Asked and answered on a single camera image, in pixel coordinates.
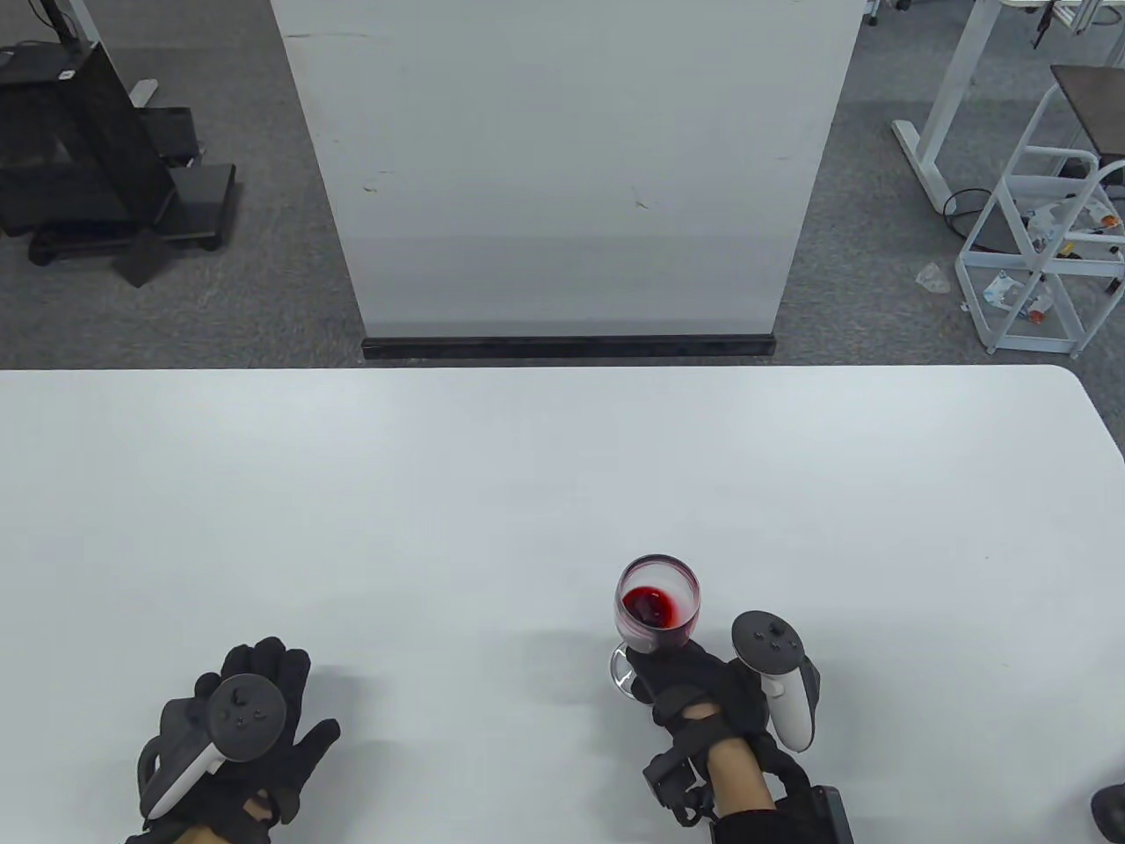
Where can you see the person's right hand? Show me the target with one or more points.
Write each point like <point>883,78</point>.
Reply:
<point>703,686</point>

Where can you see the person's left hand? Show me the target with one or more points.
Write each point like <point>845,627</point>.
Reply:
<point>277,668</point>

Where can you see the grey white hand controller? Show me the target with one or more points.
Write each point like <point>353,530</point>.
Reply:
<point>246,710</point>
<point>766,642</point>

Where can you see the clear wine glass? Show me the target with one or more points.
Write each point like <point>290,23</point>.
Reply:
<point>659,576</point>

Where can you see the person's left forearm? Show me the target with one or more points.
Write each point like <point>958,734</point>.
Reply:
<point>200,838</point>

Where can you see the person's right forearm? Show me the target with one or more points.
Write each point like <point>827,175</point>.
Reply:
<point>738,778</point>

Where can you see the white table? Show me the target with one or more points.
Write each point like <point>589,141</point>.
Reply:
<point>527,483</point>

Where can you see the black board base bar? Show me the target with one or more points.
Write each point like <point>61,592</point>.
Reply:
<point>562,347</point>

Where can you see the black shoe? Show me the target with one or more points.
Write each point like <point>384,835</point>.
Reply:
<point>1112,813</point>

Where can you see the black square floor piece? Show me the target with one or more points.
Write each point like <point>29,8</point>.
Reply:
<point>141,261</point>

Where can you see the clear plastic wrapper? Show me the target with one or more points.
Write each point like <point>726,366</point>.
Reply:
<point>933,279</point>

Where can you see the crumpled litter with orange cap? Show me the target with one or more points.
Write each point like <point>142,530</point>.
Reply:
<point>1002,290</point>

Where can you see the white partition board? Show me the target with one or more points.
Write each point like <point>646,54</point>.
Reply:
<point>562,176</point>

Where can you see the black equipment cart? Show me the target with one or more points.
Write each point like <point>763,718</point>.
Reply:
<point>70,149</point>

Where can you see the crumpled white litter pile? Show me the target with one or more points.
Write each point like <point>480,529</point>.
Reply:
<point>1050,220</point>

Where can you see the white stand leg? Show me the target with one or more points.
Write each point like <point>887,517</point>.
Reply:
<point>145,90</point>

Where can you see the brown desktop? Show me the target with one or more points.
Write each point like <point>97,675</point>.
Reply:
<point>1099,105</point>

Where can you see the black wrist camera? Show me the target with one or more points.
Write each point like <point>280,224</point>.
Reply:
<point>670,787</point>

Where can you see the white desk leg frame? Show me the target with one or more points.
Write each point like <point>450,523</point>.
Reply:
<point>958,61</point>

